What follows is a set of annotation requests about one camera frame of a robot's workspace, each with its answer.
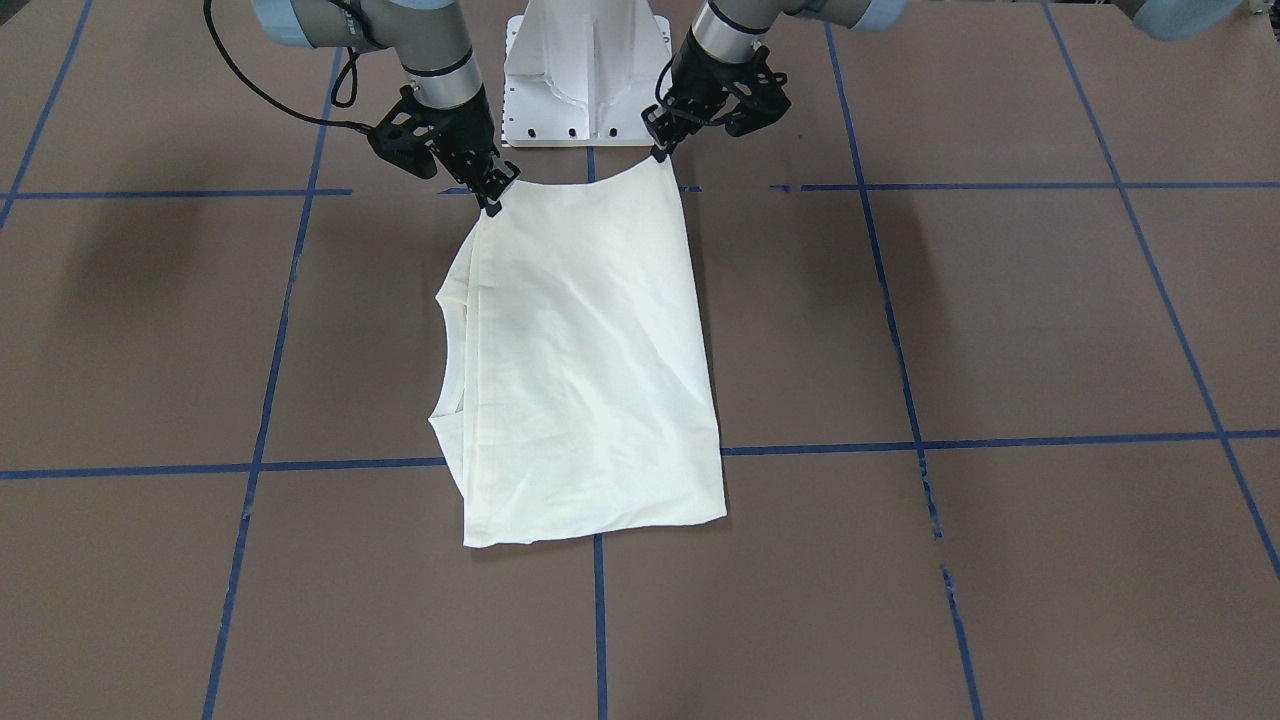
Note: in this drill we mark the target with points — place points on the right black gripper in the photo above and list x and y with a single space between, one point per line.
466 133

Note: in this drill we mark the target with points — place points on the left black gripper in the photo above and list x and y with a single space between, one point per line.
697 80

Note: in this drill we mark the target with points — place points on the cream long-sleeve cat shirt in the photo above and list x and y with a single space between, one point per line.
576 394

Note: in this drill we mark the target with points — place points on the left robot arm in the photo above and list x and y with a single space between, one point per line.
725 28

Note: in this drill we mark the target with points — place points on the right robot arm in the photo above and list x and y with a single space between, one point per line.
430 40

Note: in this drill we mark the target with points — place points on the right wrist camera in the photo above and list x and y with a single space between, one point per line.
403 137

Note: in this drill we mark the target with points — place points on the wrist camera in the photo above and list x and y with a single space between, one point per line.
403 137
759 91

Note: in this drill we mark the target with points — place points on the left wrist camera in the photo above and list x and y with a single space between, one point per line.
759 91

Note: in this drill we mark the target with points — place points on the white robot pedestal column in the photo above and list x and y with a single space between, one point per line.
581 73

